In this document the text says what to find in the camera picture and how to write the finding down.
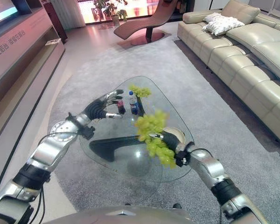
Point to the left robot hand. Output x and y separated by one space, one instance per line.
96 109

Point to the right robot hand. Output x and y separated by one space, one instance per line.
169 139

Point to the large green grape bunch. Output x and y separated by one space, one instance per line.
156 135

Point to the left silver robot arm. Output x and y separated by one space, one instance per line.
35 161

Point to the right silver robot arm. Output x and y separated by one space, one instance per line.
221 184

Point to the beige plate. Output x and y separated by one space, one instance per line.
177 133

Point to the dark cola bottle red cap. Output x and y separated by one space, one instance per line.
121 107

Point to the grey carpet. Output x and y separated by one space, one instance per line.
140 121

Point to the glass coffee table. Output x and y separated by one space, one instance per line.
135 133

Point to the blue label bottle white cap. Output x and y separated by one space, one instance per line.
133 103

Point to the small green grape bunch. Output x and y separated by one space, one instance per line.
141 91

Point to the small white patterned box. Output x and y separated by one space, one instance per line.
53 42

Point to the silver robot torso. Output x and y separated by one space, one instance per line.
121 215

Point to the wooden tv cabinet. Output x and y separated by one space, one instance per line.
18 63

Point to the brown lounge chair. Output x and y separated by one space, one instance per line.
149 25

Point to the potted green plant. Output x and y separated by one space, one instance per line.
114 9

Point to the beige leather sofa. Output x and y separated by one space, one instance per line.
242 58

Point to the white patterned cushion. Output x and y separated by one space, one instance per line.
221 24

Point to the television screen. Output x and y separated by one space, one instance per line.
2 10

